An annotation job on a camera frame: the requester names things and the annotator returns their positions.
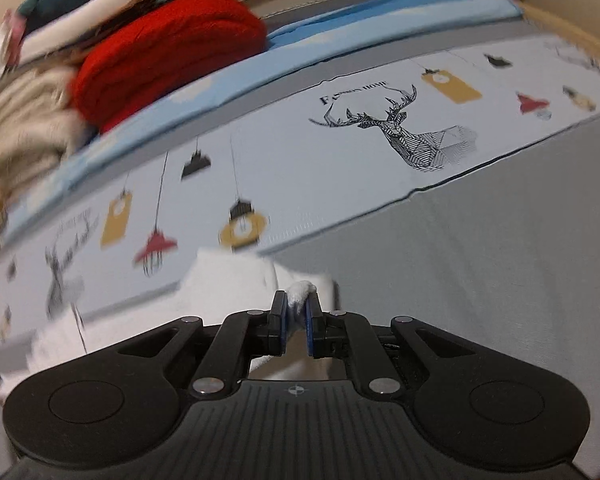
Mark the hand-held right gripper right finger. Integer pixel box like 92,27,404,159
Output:
304,294,476,395

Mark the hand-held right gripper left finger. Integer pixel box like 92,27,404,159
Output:
117,291,288,397

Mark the white long-sleeve shirt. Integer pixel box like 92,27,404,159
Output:
27,247,342,386

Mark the grey printed bed sheet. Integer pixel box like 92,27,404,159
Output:
0,7,600,461

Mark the red folded blanket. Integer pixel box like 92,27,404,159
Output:
72,0,269,134

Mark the speckled cream folded quilt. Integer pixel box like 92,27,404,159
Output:
0,110,102,197

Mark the light blue blanket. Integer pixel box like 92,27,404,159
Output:
0,0,526,247

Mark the dark patterned folded blanket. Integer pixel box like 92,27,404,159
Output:
92,0,182,33

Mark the white folded sheet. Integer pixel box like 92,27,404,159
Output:
22,0,152,62

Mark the pink and white cloth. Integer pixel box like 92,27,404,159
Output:
0,10,27,67

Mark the wooden bed frame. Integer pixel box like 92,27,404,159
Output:
520,0,600,63

